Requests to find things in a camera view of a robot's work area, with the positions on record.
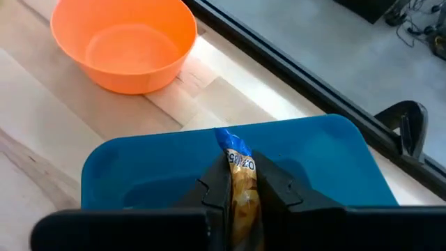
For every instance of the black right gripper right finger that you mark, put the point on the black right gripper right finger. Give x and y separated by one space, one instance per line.
278 195

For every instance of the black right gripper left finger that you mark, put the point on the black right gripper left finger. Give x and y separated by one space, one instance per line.
217 188

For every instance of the blue and yellow snack bag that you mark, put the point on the blue and yellow snack bag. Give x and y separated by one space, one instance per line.
244 195

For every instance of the teal blue plastic tray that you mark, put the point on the teal blue plastic tray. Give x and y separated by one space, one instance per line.
331 164

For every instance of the black table clamp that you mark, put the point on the black table clamp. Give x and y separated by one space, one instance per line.
411 129

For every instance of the orange plastic bowl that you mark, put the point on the orange plastic bowl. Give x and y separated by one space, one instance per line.
122 45

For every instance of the black floor box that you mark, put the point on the black floor box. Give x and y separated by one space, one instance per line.
366 8

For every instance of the black aluminium table frame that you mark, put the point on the black aluminium table frame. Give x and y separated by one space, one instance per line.
313 87

